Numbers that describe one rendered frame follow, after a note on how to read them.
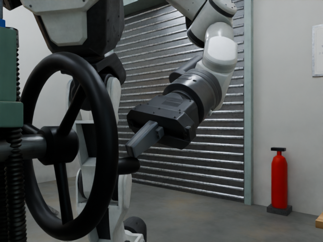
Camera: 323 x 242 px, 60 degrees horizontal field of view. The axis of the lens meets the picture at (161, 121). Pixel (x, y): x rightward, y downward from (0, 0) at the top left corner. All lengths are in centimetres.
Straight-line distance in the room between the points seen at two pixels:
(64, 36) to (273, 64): 239
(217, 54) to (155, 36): 323
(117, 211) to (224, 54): 72
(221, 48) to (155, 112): 21
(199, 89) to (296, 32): 259
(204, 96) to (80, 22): 50
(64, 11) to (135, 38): 317
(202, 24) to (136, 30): 329
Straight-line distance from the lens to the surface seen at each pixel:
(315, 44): 295
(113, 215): 109
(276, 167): 281
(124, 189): 106
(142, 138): 41
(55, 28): 91
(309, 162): 292
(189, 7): 81
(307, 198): 298
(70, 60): 42
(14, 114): 36
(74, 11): 87
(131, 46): 404
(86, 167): 104
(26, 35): 427
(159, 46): 371
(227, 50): 57
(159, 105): 45
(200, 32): 78
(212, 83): 50
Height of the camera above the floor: 85
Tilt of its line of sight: level
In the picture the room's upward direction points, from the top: straight up
